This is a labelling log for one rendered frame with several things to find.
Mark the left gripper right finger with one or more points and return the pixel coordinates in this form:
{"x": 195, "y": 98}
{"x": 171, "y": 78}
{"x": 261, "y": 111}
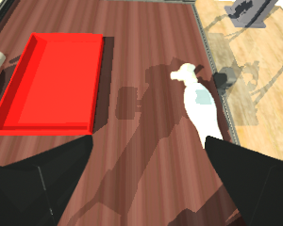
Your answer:
{"x": 253, "y": 180}

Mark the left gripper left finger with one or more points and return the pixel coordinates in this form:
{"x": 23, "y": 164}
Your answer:
{"x": 35, "y": 191}

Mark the red tray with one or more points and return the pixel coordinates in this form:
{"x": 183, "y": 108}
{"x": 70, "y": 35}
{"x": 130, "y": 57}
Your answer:
{"x": 50, "y": 92}

